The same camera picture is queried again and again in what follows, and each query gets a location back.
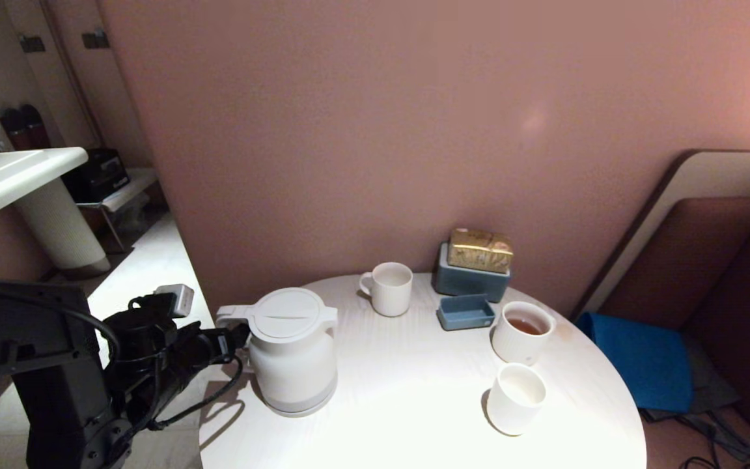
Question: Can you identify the white electric kettle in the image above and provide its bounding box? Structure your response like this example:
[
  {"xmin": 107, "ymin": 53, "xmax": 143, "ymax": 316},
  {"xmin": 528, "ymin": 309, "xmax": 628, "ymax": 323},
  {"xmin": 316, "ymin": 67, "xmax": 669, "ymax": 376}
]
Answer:
[{"xmin": 215, "ymin": 287, "xmax": 339, "ymax": 418}]

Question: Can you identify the white round kettle base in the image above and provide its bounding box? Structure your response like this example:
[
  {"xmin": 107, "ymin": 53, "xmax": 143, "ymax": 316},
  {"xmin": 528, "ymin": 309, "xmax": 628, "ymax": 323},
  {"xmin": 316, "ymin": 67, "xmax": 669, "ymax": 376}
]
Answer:
[{"xmin": 259, "ymin": 383, "xmax": 339, "ymax": 418}]

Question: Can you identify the white ribbed cylinder bin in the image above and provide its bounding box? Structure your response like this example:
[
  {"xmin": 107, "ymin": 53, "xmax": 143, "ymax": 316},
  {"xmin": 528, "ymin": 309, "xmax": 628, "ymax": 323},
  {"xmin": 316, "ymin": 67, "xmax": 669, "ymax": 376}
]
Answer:
[{"xmin": 12, "ymin": 178, "xmax": 112, "ymax": 279}]

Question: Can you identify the white metal-legged shelf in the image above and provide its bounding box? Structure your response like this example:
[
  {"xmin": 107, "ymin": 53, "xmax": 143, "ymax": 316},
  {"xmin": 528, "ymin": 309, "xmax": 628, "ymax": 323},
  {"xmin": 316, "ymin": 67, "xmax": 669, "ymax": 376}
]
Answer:
[{"xmin": 76, "ymin": 168, "xmax": 158, "ymax": 253}]

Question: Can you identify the black box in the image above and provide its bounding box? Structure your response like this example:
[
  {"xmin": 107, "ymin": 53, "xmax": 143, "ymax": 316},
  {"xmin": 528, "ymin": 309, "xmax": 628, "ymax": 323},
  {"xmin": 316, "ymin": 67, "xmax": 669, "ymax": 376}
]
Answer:
[{"xmin": 62, "ymin": 149, "xmax": 130, "ymax": 204}]

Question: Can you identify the small blue tray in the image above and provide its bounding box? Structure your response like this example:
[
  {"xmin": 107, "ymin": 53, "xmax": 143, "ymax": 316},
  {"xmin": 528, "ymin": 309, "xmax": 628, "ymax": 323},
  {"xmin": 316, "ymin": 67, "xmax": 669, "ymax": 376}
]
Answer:
[{"xmin": 436, "ymin": 294, "xmax": 495, "ymax": 331}]

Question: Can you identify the blue rectangular box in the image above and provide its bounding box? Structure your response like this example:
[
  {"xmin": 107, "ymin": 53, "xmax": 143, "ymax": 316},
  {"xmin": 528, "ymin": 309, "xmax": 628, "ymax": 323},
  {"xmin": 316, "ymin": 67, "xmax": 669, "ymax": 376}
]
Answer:
[{"xmin": 434, "ymin": 243, "xmax": 511, "ymax": 304}]

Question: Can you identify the dark brown bottle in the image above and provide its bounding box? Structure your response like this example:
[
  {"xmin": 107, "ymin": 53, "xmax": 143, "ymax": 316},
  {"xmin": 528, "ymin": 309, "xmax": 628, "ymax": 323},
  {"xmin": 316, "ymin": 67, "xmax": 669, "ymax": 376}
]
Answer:
[
  {"xmin": 19, "ymin": 104, "xmax": 50, "ymax": 149},
  {"xmin": 0, "ymin": 108, "xmax": 27, "ymax": 150}
]

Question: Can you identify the gold foil packet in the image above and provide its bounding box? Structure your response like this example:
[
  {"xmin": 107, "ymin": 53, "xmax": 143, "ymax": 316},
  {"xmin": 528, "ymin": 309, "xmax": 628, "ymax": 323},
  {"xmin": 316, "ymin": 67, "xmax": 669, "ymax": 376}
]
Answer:
[{"xmin": 447, "ymin": 227, "xmax": 514, "ymax": 274}]

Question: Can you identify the large white ribbed cup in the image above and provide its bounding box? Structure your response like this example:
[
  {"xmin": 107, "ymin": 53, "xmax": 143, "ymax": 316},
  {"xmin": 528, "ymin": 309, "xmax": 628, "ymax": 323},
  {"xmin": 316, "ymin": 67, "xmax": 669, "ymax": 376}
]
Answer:
[{"xmin": 491, "ymin": 300, "xmax": 556, "ymax": 365}]

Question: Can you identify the small white ribbed cup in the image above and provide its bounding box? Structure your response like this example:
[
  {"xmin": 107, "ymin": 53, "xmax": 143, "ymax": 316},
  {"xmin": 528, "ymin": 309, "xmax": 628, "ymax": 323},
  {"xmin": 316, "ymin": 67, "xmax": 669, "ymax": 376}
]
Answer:
[{"xmin": 486, "ymin": 363, "xmax": 548, "ymax": 436}]

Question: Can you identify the blue cloth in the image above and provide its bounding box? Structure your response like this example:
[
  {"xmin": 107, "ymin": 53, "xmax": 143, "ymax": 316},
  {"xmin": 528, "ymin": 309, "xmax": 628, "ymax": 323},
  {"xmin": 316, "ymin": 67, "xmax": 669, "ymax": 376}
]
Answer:
[{"xmin": 576, "ymin": 312, "xmax": 695, "ymax": 414}]

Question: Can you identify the brown booth bench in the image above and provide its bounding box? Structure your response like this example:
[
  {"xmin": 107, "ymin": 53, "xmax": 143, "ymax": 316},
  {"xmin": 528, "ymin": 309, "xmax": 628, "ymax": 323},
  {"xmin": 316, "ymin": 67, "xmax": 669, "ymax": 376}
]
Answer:
[{"xmin": 570, "ymin": 150, "xmax": 750, "ymax": 463}]

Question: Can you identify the grey floor mat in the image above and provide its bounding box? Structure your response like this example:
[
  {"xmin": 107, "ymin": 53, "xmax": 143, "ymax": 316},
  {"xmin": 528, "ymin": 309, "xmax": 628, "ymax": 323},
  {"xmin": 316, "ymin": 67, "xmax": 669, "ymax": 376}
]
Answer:
[{"xmin": 639, "ymin": 335, "xmax": 750, "ymax": 457}]

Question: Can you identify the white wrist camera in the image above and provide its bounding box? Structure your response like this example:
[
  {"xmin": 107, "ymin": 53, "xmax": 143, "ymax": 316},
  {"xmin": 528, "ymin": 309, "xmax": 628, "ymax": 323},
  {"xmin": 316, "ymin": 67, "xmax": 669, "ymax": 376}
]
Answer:
[{"xmin": 154, "ymin": 284, "xmax": 195, "ymax": 319}]

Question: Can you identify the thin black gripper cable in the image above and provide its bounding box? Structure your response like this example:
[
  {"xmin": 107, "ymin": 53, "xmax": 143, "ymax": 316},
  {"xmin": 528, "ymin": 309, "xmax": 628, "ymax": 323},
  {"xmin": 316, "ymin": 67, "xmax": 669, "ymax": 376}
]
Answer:
[{"xmin": 147, "ymin": 355, "xmax": 245, "ymax": 432}]

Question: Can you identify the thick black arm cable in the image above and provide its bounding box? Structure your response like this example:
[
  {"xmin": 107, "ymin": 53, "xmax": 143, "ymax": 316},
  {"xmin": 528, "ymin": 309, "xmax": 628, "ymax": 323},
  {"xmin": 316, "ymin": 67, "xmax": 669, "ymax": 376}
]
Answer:
[{"xmin": 0, "ymin": 279, "xmax": 122, "ymax": 365}]

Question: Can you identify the white mug with handle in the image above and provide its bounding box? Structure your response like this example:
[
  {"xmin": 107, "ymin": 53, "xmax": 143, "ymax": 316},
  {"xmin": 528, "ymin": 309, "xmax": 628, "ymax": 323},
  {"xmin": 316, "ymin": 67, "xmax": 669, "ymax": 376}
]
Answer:
[{"xmin": 359, "ymin": 262, "xmax": 413, "ymax": 318}]

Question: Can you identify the black floor cable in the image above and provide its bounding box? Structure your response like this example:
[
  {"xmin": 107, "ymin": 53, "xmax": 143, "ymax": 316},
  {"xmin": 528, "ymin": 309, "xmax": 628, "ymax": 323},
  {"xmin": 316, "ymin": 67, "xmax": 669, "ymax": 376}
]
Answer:
[{"xmin": 674, "ymin": 417, "xmax": 750, "ymax": 469}]

